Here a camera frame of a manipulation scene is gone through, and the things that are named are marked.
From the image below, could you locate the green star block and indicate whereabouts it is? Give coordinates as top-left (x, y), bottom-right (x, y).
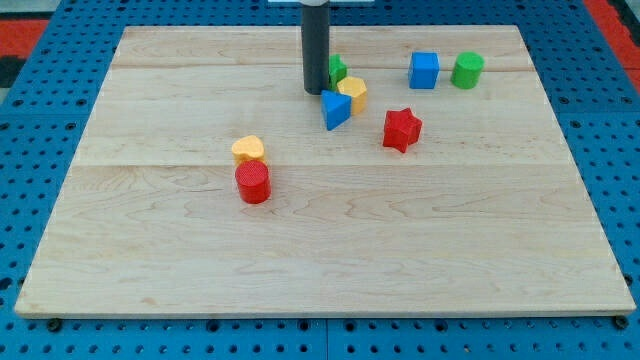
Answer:
top-left (329, 54), bottom-right (348, 90)

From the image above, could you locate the red star block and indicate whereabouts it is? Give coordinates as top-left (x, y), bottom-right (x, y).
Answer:
top-left (382, 108), bottom-right (423, 153)

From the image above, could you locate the yellow hexagon block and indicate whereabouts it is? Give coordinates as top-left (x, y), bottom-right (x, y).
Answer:
top-left (337, 76), bottom-right (367, 115)

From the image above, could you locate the red cylinder block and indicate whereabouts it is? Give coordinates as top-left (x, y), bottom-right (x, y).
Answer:
top-left (235, 160), bottom-right (271, 204)

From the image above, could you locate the blue triangle block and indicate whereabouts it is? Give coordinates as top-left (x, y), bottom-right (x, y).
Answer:
top-left (321, 90), bottom-right (352, 131)

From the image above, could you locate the yellow heart block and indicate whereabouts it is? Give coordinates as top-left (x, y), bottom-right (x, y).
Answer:
top-left (231, 135), bottom-right (265, 166)

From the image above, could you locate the light wooden board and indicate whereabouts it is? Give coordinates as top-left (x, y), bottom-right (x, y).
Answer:
top-left (15, 25), bottom-right (636, 319)

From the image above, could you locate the blue cube block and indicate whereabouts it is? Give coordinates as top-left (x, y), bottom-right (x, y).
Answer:
top-left (408, 52), bottom-right (440, 89)

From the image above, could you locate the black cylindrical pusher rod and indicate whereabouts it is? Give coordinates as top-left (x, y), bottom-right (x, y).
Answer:
top-left (301, 0), bottom-right (330, 95)

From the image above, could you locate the green cylinder block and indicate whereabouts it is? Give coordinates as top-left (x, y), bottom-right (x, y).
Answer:
top-left (451, 51), bottom-right (485, 90)

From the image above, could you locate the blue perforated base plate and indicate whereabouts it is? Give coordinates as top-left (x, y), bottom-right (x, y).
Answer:
top-left (1, 1), bottom-right (639, 359)

